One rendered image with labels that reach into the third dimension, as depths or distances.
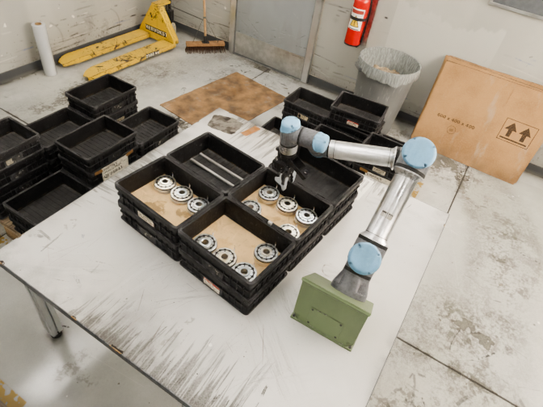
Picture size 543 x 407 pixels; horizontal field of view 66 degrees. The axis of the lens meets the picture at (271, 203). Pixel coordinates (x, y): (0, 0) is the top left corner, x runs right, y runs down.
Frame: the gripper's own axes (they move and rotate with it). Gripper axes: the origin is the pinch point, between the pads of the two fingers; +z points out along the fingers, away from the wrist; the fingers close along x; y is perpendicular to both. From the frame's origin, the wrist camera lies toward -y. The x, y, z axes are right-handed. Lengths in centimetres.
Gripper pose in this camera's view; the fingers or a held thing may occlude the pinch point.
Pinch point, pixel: (288, 185)
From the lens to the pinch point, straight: 187.3
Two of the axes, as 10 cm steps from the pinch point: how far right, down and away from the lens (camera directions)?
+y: -7.8, -5.0, 3.8
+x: -6.2, 5.8, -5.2
